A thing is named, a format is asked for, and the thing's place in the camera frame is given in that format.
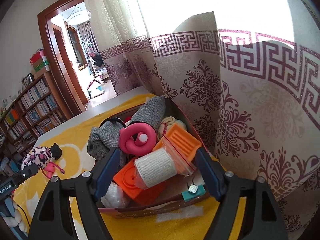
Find pink foam twist roller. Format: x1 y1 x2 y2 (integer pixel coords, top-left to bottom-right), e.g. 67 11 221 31
118 122 157 157

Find wooden bookshelf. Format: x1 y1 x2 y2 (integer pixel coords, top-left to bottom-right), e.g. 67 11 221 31
1 72 72 156

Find orange number six cube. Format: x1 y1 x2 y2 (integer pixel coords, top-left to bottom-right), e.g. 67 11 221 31
113 158 169 206

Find grey knit sock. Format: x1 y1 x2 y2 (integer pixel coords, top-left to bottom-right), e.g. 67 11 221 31
130 96 166 132
87 117 125 161

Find cream pastel sock ball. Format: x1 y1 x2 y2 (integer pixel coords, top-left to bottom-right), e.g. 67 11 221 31
157 116 187 139

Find patterned curtain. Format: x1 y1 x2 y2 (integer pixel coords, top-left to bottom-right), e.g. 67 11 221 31
84 0 319 239

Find stacked coloured boxes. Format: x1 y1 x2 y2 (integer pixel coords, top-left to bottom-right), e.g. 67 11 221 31
29 49 50 79

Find orange ridged cube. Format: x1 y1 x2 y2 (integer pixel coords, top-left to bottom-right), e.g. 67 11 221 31
152 124 202 162

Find bagged white bandage roll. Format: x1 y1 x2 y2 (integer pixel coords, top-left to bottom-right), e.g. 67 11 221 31
135 139 196 188

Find yellow white towel mat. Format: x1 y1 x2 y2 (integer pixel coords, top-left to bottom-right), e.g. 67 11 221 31
12 93 247 240

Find wooden door frame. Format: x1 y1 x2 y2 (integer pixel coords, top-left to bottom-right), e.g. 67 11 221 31
37 0 88 119

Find black sock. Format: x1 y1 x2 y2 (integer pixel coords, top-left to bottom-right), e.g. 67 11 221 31
49 143 62 160

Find teal binder clip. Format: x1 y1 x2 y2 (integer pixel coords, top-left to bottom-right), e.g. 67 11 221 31
181 175 206 202

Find red tin box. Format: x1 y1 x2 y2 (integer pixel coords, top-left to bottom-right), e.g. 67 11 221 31
88 96 209 217

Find red plush ball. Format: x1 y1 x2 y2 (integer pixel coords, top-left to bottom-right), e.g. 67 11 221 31
124 116 131 124

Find pink leopard sock ball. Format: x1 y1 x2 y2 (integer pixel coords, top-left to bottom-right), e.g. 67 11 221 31
21 146 52 170

